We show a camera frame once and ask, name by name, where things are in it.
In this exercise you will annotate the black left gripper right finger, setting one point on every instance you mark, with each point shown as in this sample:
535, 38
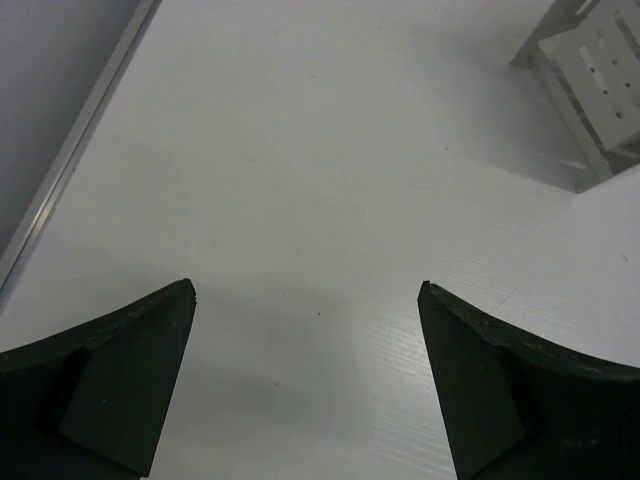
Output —
517, 406

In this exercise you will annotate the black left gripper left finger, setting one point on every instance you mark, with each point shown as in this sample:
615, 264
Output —
90, 402

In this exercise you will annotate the aluminium table edge rail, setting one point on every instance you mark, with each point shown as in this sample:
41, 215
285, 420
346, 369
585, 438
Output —
61, 62

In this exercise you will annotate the white slotted organizer box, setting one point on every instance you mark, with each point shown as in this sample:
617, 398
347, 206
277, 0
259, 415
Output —
586, 56

